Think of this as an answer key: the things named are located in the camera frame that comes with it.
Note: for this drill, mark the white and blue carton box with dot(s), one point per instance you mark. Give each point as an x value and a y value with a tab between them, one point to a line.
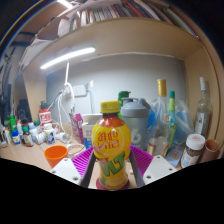
87	130

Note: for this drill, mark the white LED light bar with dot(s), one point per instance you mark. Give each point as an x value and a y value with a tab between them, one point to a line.
68	57

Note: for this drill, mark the ceiling tube light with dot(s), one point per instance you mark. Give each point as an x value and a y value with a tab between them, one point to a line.
65	3

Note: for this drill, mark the green-capped bottle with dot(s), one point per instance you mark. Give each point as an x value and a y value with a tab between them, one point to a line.
171	116

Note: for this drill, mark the brown mug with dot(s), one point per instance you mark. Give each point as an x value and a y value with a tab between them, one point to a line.
211	148

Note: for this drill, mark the green box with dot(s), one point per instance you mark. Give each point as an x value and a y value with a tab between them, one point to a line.
12	122

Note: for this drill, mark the magenta pouch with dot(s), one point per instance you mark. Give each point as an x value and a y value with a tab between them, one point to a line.
77	126

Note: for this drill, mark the clear glass bottle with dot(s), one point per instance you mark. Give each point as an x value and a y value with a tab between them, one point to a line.
203	113

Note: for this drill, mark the red and white can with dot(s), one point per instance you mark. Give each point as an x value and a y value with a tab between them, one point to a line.
45	117

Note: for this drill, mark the yellow drink bottle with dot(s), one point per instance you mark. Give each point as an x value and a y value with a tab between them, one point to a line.
111	143

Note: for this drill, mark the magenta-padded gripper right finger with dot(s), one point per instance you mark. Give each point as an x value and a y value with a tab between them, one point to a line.
160	168

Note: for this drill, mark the grey shaker bottle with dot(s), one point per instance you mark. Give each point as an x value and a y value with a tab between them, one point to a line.
137	123

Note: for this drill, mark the orange plastic cup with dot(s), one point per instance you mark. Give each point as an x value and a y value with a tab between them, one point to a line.
56	154

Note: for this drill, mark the white-lidded dark jar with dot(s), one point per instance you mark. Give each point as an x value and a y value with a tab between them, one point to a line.
192	150

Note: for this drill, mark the blue plastic bag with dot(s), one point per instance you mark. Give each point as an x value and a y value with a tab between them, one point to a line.
183	123

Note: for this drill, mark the blue-labelled white bottle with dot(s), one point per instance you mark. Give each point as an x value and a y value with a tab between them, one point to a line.
16	138

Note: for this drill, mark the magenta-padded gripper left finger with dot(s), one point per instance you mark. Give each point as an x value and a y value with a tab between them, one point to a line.
66	168

